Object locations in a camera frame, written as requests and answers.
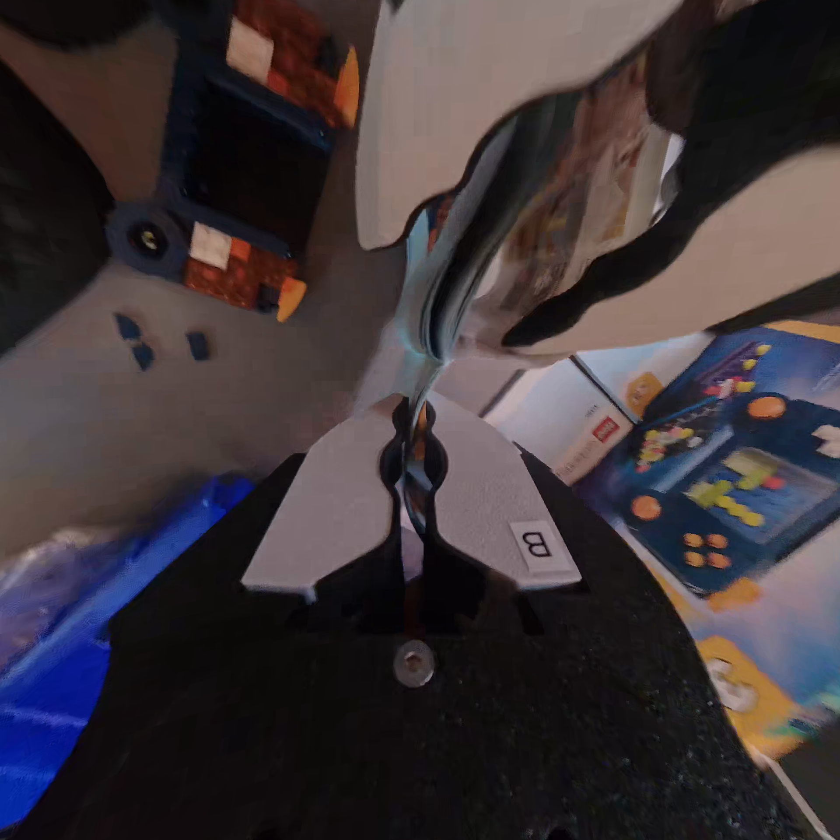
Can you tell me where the thick instruction booklet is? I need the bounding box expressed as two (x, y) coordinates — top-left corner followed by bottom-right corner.
(354, 52), (690, 532)

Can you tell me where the blue plastic bin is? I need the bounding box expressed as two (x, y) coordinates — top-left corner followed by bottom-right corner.
(0, 474), (257, 828)

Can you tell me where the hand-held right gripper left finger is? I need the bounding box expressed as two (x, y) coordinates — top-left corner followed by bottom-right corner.
(240, 394), (404, 603)

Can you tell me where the dark blue orange brick model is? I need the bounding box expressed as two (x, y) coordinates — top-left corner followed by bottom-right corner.
(105, 0), (362, 324)

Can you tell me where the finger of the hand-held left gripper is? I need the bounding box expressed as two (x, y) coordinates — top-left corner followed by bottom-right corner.
(356, 0), (683, 250)
(502, 0), (840, 361)

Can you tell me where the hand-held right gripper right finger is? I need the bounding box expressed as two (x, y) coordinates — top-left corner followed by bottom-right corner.
(420, 392), (584, 593)

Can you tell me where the blue yellow toy brick box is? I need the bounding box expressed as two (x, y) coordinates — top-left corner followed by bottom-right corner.
(571, 320), (840, 775)

